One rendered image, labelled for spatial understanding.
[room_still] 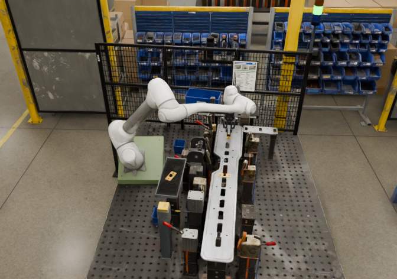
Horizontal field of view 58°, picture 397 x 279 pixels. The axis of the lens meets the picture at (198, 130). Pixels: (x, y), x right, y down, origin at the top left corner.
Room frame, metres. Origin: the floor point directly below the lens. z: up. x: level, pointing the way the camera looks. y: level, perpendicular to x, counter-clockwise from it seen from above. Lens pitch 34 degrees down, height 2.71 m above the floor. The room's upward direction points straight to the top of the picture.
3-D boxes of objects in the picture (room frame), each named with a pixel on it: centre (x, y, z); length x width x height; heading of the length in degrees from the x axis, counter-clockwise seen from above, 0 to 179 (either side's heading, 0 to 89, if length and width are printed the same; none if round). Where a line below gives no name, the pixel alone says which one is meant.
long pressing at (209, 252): (1.92, -0.19, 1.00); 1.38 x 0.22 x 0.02; 173
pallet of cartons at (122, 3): (7.01, 1.03, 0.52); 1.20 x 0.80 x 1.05; 175
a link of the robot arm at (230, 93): (2.39, -0.25, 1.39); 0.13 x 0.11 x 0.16; 41
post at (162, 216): (1.49, 0.21, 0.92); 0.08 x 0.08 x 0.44; 83
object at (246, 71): (2.94, -0.41, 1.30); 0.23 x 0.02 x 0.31; 83
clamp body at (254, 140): (2.32, -0.44, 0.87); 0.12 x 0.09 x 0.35; 83
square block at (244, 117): (2.66, -0.41, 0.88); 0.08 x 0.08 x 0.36; 83
